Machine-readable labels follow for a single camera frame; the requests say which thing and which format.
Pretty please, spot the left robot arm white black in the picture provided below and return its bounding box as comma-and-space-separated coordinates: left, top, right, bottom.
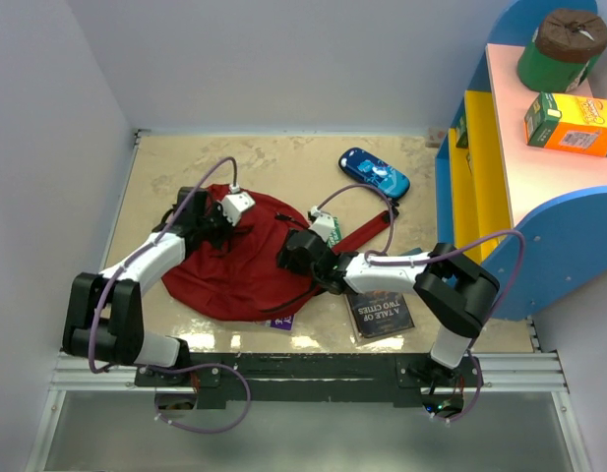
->
62, 187, 254, 385

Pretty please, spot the orange green crayon box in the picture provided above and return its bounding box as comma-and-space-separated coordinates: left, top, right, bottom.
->
523, 92, 607, 157

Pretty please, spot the aluminium rail frame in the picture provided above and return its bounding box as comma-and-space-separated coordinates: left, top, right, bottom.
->
29, 132, 589, 471

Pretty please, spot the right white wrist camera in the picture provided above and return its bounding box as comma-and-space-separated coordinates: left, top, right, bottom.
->
308, 206, 335, 242

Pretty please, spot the green cylinder brown lid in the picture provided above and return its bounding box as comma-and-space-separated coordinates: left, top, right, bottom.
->
516, 8, 607, 93

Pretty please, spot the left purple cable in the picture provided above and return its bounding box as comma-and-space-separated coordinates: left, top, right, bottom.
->
88, 156, 253, 434

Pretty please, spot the green snack packet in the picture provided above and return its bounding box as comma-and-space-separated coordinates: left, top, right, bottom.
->
327, 217, 342, 248

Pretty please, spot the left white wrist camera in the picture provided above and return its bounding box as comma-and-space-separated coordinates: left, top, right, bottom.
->
220, 192, 255, 226

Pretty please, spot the green box on shelf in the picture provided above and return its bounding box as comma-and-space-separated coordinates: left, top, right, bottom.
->
455, 112, 468, 148

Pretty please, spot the purple cable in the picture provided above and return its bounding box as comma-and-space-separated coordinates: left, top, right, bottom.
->
318, 184, 526, 425
88, 156, 253, 434

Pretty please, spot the purple book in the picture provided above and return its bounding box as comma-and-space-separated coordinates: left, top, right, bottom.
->
256, 316, 294, 331

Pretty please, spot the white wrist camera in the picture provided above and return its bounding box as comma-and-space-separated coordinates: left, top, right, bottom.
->
308, 206, 335, 242
220, 192, 255, 226

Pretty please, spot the blue patterned pencil case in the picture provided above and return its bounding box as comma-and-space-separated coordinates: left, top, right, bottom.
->
337, 147, 411, 200

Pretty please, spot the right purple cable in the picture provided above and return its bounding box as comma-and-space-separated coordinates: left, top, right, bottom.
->
318, 184, 526, 425

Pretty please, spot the red student backpack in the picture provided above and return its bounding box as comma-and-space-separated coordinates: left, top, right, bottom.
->
160, 184, 400, 324

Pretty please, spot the Tale of Two Cities book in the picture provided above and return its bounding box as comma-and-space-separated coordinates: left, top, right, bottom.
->
346, 291, 414, 339

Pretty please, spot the blue yellow pink shelf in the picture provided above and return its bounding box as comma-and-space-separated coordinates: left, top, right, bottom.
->
435, 1, 607, 321

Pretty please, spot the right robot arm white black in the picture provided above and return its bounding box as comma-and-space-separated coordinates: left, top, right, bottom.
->
277, 230, 500, 386

